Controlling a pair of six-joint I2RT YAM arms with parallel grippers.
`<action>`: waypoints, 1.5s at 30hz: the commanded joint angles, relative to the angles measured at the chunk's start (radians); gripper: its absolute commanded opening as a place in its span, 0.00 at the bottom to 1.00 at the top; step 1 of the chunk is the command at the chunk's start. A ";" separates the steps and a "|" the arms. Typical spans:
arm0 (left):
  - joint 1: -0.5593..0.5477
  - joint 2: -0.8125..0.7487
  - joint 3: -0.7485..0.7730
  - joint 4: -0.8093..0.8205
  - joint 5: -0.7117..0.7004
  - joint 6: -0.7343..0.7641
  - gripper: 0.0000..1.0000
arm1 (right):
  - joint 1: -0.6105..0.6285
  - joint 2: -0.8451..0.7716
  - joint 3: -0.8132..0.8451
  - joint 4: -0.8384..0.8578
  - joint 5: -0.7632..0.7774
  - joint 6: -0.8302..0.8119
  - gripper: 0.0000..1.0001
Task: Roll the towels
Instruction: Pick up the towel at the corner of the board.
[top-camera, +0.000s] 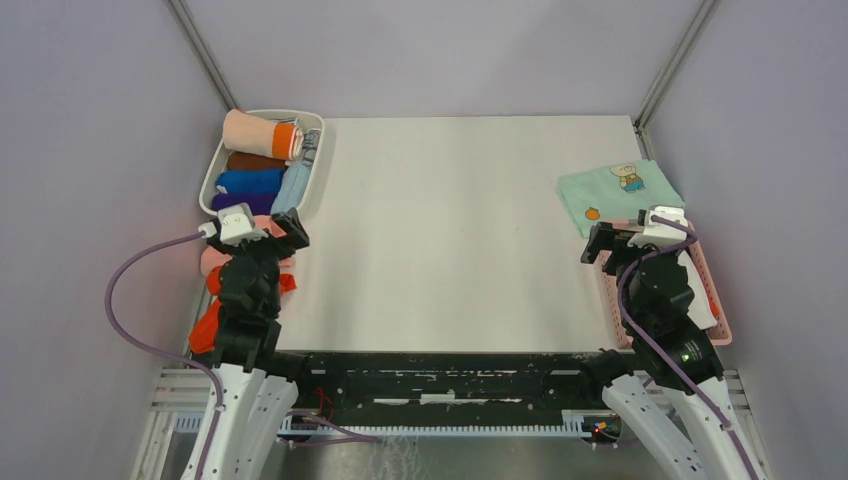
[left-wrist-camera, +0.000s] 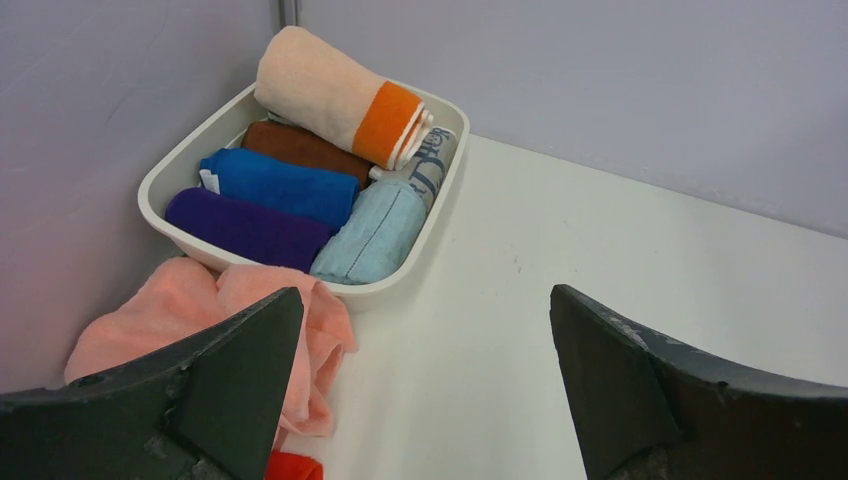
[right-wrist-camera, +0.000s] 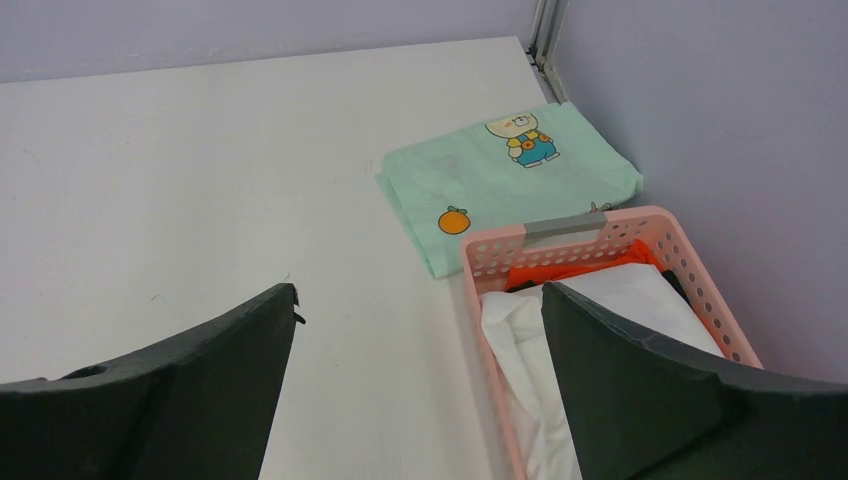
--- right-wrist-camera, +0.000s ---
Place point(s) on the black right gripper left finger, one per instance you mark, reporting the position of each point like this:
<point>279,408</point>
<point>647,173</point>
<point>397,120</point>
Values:
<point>197,405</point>

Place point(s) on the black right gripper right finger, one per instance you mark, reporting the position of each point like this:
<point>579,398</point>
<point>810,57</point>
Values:
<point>642,405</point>

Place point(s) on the white folded towel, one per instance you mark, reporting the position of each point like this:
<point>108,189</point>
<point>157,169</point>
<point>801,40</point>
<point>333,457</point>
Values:
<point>513,326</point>

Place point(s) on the orange cloth in basket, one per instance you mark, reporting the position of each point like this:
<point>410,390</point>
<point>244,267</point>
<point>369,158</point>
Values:
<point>526,277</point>

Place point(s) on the pink perforated plastic basket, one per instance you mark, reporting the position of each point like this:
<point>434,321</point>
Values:
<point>488,256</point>

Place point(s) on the green cartoon bear cloth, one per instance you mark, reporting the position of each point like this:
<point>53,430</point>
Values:
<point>539,164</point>

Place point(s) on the aluminium corner frame post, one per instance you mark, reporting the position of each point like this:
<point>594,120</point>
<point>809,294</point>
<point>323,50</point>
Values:
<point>541,53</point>

